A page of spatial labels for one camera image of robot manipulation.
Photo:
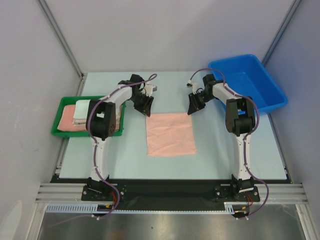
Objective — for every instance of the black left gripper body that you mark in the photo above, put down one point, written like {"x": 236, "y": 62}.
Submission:
{"x": 141, "y": 102}

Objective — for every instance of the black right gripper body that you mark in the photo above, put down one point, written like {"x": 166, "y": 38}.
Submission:
{"x": 196, "y": 100}

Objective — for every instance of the pale pink towel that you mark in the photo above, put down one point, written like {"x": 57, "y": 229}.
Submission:
{"x": 170, "y": 135}

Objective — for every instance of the white light blue towel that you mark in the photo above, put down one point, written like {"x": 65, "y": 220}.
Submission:
{"x": 81, "y": 112}

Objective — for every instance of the pink terry towel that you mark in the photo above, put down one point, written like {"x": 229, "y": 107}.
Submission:
{"x": 66, "y": 121}

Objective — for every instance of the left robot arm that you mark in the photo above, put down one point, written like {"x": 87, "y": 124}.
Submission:
{"x": 101, "y": 123}

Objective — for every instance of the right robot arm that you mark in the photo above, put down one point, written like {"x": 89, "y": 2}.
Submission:
{"x": 240, "y": 121}

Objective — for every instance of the blue plastic bin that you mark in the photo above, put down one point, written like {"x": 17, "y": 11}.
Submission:
{"x": 246, "y": 75}

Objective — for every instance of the green plastic tray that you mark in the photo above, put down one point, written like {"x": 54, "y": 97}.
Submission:
{"x": 71, "y": 100}

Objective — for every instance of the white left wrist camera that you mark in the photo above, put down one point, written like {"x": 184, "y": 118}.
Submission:
{"x": 149, "y": 89}

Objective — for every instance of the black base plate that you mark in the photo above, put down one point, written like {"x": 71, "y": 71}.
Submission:
{"x": 168, "y": 192}

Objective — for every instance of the white cable duct rail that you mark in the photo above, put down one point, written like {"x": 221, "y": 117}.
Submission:
{"x": 101, "y": 209}

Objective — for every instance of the aluminium frame rail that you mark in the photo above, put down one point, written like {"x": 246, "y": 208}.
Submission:
{"x": 72, "y": 192}

